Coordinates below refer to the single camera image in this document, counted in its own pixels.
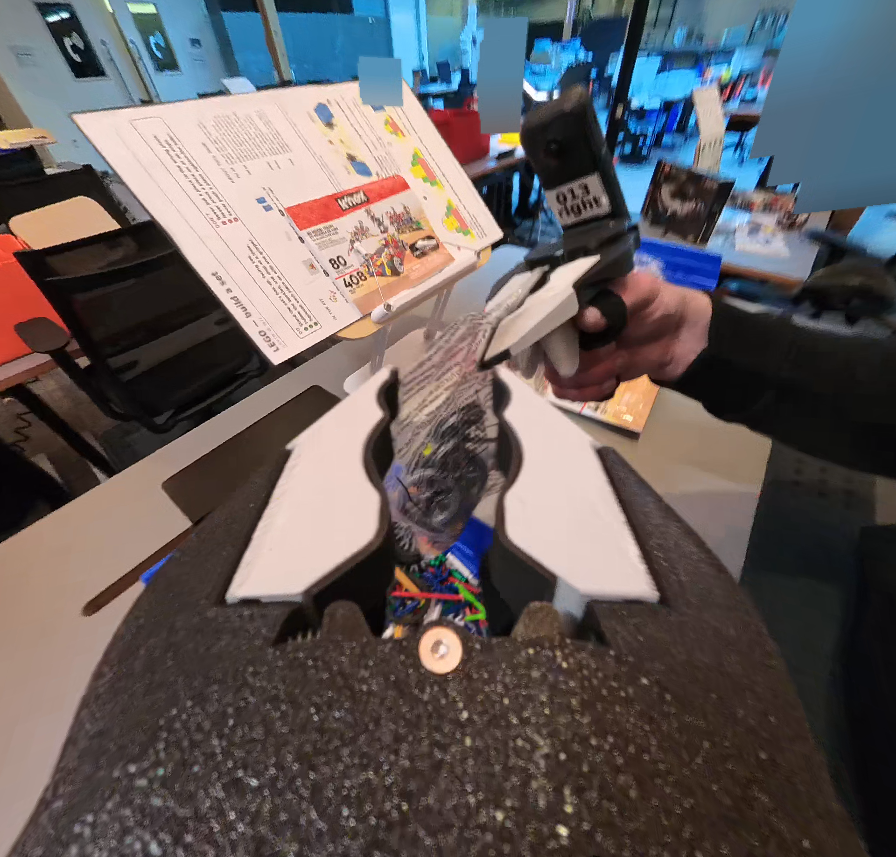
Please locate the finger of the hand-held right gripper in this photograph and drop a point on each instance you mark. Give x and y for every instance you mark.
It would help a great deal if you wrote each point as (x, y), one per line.
(546, 311)
(518, 294)

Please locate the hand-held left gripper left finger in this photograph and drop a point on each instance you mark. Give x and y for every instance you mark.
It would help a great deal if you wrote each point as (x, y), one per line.
(308, 521)

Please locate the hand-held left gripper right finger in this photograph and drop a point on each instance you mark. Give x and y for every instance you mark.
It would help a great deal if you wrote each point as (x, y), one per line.
(574, 521)

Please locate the blue plastic bin with sticker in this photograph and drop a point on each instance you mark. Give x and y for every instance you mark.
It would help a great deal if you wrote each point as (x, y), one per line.
(472, 542)

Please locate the colourful printed toy package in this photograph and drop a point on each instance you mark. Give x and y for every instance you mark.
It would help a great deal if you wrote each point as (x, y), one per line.
(630, 402)

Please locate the clear bag with wheels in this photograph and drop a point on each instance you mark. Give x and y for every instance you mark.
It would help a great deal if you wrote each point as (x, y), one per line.
(441, 451)

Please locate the person's right forearm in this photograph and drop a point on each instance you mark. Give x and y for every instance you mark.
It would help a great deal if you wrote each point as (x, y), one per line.
(805, 381)

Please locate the person's right hand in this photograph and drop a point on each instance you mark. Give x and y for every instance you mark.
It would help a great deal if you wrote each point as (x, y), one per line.
(665, 332)

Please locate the black table inset panel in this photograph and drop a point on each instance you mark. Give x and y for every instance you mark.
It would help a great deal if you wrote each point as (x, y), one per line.
(231, 465)

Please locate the white book stand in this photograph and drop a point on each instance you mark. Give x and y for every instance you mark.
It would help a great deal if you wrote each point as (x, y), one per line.
(420, 290)

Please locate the red plastic bin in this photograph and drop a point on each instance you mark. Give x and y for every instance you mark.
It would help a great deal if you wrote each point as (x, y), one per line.
(455, 136)

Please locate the black metal pole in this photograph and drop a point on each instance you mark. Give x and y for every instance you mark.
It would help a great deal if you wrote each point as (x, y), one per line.
(633, 45)

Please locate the dark printed box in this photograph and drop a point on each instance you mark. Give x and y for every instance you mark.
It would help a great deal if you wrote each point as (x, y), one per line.
(686, 199)

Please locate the pile of loose colourful connectors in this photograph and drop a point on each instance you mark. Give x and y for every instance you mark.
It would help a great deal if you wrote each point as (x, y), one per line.
(434, 591)

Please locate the black mesh office chair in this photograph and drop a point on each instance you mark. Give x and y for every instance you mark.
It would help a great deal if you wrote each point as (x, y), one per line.
(140, 311)

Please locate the white printed instruction sheet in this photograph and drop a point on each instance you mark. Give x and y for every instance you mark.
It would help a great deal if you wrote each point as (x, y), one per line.
(196, 206)

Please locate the orange plastic bin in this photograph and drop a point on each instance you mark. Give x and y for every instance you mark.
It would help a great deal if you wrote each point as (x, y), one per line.
(21, 297)

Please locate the tan chair back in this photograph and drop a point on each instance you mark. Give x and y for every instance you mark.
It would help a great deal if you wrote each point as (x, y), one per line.
(63, 220)

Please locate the black wall sign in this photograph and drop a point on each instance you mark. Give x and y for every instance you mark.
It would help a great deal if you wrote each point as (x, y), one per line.
(70, 42)
(155, 38)

